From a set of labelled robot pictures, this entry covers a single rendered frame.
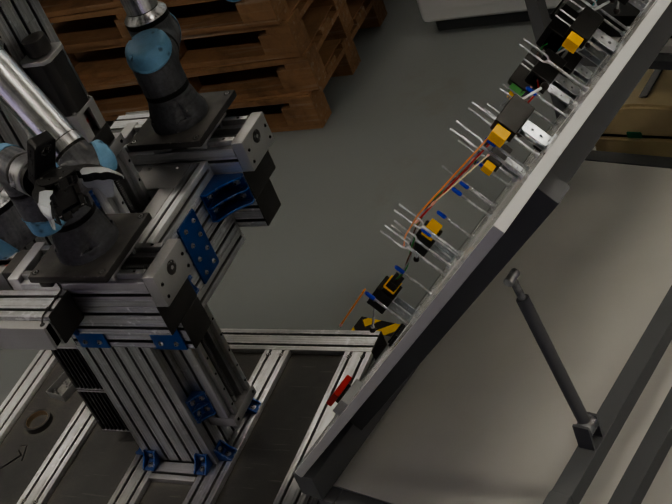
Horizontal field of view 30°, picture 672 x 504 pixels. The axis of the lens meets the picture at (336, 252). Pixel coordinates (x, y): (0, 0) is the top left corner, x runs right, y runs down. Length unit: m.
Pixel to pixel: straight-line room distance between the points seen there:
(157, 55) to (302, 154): 2.13
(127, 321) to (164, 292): 0.16
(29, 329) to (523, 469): 1.17
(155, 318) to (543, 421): 0.92
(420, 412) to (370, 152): 2.48
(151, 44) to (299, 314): 1.51
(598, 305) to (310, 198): 2.30
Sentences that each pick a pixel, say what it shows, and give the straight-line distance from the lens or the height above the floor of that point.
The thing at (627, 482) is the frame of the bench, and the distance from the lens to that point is 2.39.
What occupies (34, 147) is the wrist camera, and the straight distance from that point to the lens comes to 2.25.
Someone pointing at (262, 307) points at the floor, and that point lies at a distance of 4.43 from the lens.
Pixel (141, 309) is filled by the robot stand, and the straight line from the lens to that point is 2.87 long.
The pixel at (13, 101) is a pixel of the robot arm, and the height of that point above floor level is 1.62.
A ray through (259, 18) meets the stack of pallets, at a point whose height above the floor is 0.55.
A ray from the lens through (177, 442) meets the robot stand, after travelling 3.60.
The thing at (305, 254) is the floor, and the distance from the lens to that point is 4.58.
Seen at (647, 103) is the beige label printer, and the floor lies 0.85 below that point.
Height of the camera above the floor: 2.61
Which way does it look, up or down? 35 degrees down
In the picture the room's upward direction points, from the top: 23 degrees counter-clockwise
